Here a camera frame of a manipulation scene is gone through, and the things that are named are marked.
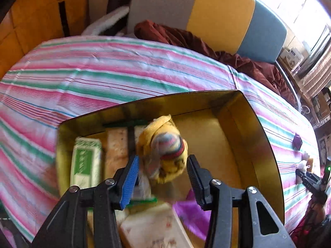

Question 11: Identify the small green white box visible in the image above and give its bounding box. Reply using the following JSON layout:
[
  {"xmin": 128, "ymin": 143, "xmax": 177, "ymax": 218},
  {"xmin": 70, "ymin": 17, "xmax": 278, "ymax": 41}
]
[{"xmin": 70, "ymin": 137, "xmax": 103, "ymax": 189}]

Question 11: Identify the white medicine box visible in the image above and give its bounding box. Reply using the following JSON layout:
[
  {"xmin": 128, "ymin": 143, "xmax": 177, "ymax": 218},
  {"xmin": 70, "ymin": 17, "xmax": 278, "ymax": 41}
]
[{"xmin": 119, "ymin": 203, "xmax": 193, "ymax": 247}]

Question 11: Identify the purple snack packet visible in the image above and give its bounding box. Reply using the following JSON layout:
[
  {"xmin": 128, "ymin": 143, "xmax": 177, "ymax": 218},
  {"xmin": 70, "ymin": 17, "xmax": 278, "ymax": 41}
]
[
  {"xmin": 173, "ymin": 189, "xmax": 211, "ymax": 241},
  {"xmin": 292, "ymin": 133, "xmax": 303, "ymax": 151}
]

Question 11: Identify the yellow sponge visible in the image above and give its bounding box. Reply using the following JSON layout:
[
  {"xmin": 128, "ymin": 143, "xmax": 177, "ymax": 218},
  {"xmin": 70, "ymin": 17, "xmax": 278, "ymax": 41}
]
[{"xmin": 306, "ymin": 157, "xmax": 314, "ymax": 172}]

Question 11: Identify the striped bed sheet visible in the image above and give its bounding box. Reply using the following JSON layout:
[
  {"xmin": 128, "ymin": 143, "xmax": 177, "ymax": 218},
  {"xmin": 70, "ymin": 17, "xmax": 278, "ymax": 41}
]
[{"xmin": 1, "ymin": 36, "xmax": 319, "ymax": 241}]

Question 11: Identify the maroon blanket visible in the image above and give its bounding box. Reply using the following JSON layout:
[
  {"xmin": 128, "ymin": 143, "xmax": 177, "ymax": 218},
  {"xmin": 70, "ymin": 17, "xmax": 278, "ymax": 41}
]
[{"xmin": 134, "ymin": 20, "xmax": 297, "ymax": 107}]

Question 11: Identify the white appliance box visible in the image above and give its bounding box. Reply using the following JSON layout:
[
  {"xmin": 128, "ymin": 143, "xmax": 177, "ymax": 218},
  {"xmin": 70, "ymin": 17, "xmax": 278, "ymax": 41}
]
[{"xmin": 280, "ymin": 48, "xmax": 304, "ymax": 70}]

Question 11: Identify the wooden side desk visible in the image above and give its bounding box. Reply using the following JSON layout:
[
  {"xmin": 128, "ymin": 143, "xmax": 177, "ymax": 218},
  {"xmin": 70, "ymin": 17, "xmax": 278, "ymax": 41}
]
[{"xmin": 275, "ymin": 58, "xmax": 330, "ymax": 128}]

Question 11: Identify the gold interior storage box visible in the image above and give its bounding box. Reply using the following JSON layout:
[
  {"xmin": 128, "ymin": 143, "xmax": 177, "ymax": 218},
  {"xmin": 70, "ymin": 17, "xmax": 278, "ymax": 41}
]
[{"xmin": 55, "ymin": 89, "xmax": 286, "ymax": 248}]

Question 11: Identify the yellow sock ball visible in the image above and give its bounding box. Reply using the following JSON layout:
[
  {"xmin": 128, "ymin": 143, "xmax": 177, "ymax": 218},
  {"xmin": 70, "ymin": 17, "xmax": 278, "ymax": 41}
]
[{"xmin": 136, "ymin": 115, "xmax": 188, "ymax": 184}]

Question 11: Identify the wooden wardrobe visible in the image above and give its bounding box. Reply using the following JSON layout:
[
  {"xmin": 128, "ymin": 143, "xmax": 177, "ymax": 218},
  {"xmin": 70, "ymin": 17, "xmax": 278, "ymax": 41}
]
[{"xmin": 1, "ymin": 0, "xmax": 89, "ymax": 76}]

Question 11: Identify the red jacket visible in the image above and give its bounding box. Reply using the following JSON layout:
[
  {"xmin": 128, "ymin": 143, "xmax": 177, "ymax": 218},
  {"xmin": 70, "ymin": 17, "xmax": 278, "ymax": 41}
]
[{"xmin": 290, "ymin": 199, "xmax": 331, "ymax": 248}]

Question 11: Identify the white plastic wrap ball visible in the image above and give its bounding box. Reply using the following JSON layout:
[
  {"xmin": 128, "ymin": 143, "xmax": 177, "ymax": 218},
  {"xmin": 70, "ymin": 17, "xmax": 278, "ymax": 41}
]
[{"xmin": 302, "ymin": 152, "xmax": 310, "ymax": 161}]

